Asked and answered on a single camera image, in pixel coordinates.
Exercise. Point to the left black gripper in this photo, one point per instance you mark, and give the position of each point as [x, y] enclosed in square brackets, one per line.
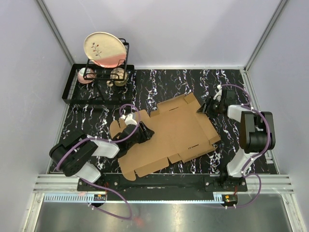
[146, 134]

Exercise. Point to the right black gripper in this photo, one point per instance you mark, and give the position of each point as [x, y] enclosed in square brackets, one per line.
[209, 101]

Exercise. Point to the brown cardboard box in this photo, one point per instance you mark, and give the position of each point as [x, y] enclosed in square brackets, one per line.
[180, 134]

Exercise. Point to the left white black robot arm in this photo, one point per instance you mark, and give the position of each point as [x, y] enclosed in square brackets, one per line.
[72, 155]

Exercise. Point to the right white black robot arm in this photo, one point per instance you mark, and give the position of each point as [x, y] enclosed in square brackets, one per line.
[256, 137]

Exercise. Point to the left small control box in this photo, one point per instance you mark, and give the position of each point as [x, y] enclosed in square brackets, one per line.
[100, 198]

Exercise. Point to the small control box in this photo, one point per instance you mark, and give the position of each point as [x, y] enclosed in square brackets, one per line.
[100, 198]
[231, 199]

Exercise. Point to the right small control box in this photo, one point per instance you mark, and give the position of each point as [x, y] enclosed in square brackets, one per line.
[231, 199]

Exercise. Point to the beige ceramic cup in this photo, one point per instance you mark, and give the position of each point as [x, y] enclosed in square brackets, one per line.
[119, 78]

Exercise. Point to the pink white ceramic cup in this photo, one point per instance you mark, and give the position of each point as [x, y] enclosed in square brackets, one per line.
[86, 76]

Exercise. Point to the cream pink floral plate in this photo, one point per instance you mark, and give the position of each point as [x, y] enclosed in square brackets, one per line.
[105, 50]

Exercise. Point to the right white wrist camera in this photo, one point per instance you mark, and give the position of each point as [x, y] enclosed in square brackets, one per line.
[218, 94]

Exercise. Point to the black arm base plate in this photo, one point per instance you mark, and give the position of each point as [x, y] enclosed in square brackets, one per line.
[157, 184]

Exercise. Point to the black wire dish rack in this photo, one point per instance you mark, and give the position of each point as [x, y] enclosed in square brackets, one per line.
[97, 92]

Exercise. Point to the slotted aluminium rail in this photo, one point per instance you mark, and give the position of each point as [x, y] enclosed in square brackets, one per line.
[88, 198]

